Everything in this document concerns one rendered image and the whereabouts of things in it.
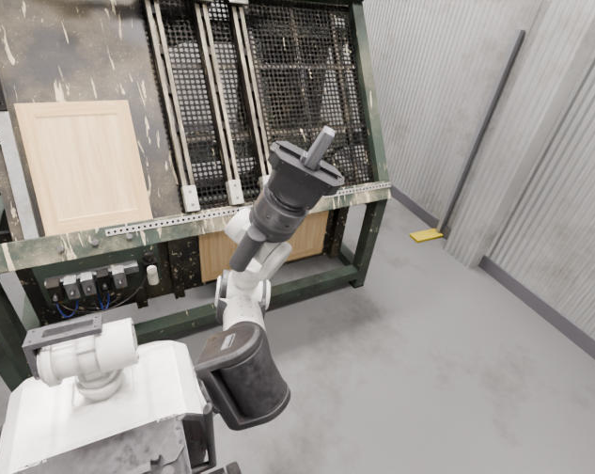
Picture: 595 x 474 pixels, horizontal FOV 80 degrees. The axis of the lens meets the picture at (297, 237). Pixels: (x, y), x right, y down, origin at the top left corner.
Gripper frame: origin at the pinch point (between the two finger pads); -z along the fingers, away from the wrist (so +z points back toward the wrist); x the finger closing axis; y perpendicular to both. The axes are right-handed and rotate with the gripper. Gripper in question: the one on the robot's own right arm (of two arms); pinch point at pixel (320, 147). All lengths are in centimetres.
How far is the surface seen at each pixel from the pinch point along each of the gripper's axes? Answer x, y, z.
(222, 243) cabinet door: 0, 103, 141
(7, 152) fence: 96, 66, 102
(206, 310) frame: -9, 74, 171
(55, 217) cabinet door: 71, 56, 118
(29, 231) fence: 76, 47, 121
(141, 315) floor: 26, 74, 206
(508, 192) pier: -177, 191, 55
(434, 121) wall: -134, 285, 66
